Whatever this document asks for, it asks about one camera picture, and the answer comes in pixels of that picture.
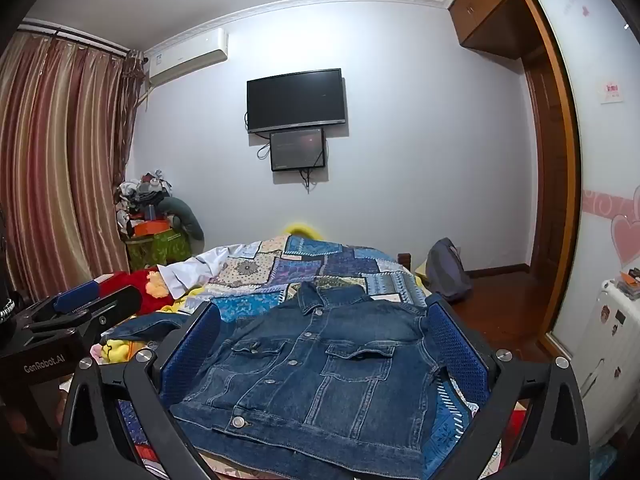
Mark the small black monitor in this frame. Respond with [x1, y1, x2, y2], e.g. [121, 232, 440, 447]
[269, 127, 326, 173]

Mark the wooden door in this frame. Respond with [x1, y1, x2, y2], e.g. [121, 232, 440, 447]
[517, 0, 582, 356]

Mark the white cabinet with stickers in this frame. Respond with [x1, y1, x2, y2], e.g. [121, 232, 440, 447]
[577, 270, 640, 453]

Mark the white sliding wardrobe door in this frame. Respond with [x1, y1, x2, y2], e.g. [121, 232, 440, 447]
[530, 0, 640, 361]

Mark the white air conditioner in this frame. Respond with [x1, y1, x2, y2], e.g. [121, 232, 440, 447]
[144, 27, 229, 86]

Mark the wooden overhead cabinet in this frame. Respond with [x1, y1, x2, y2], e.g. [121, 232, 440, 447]
[447, 0, 541, 54]

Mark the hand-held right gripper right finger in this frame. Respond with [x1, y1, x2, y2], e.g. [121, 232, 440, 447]
[420, 296, 592, 480]

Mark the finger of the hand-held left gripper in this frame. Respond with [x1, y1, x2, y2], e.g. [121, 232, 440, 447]
[27, 285, 146, 343]
[20, 280, 106, 322]

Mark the black wall television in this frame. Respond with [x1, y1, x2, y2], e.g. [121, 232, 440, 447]
[246, 68, 347, 134]

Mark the yellow fleece blanket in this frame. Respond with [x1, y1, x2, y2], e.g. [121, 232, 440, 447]
[91, 285, 212, 367]

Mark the pile of clothes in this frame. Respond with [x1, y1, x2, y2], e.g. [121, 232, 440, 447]
[115, 170, 174, 235]

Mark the striped brown curtain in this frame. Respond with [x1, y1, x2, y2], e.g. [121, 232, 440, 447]
[0, 20, 151, 306]

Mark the blue denim jacket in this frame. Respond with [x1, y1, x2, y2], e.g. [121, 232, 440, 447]
[107, 280, 451, 477]

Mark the grey backpack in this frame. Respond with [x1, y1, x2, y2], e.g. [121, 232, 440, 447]
[425, 237, 474, 304]

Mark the grey pillow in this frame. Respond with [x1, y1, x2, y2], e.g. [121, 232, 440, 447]
[159, 196, 206, 242]

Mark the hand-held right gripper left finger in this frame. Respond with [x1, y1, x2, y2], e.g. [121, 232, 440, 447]
[59, 301, 223, 480]

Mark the red plush toy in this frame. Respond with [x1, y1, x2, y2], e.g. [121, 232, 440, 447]
[97, 267, 174, 317]

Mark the yellow plush item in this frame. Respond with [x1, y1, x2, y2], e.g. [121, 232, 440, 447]
[284, 220, 327, 239]

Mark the orange box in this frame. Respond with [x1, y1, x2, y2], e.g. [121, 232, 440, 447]
[132, 217, 174, 239]

